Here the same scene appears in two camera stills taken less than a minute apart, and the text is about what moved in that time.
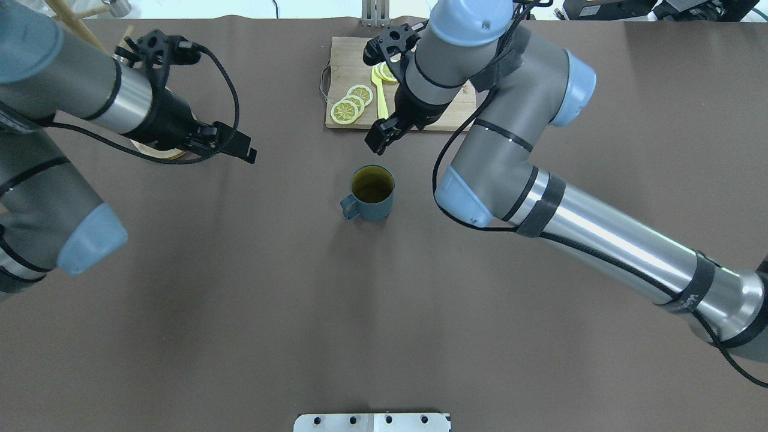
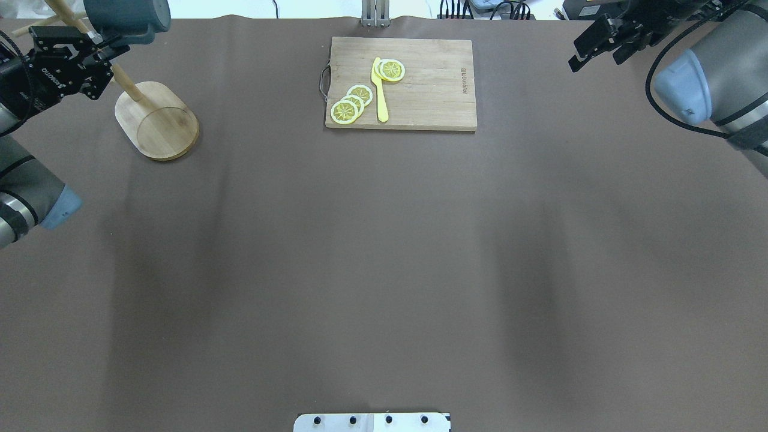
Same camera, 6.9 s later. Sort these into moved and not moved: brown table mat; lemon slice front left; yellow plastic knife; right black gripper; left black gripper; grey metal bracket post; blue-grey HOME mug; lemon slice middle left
Moved: left black gripper; blue-grey HOME mug; right black gripper
Not moved: brown table mat; grey metal bracket post; yellow plastic knife; lemon slice middle left; lemon slice front left
